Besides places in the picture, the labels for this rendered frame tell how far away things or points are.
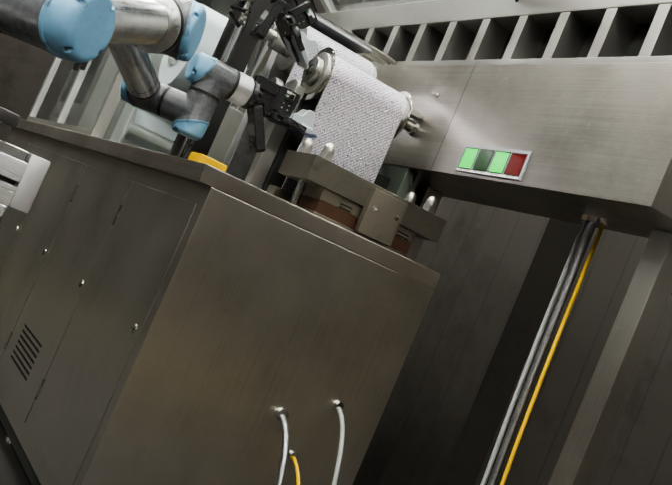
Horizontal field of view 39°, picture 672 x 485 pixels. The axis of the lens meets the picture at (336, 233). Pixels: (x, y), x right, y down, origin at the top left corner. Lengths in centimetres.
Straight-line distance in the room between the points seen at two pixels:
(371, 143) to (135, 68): 67
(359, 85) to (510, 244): 150
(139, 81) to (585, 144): 97
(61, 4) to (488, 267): 262
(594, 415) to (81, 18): 123
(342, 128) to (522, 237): 149
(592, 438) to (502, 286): 178
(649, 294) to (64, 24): 123
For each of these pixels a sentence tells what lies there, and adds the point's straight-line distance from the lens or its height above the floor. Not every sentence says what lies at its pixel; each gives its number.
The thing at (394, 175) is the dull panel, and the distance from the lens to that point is 256.
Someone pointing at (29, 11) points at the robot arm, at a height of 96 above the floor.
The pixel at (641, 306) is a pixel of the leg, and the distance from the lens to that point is 200.
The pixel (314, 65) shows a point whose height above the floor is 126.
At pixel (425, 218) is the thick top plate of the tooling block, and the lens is 231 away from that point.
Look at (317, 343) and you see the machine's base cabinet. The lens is 215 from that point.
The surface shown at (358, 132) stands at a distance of 241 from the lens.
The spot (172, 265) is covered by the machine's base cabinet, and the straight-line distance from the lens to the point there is 200.
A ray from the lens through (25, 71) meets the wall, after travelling 619.
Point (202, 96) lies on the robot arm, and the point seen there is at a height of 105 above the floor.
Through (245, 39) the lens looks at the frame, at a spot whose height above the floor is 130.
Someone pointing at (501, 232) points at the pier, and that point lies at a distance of 380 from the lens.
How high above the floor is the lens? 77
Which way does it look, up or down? 3 degrees up
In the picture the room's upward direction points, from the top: 23 degrees clockwise
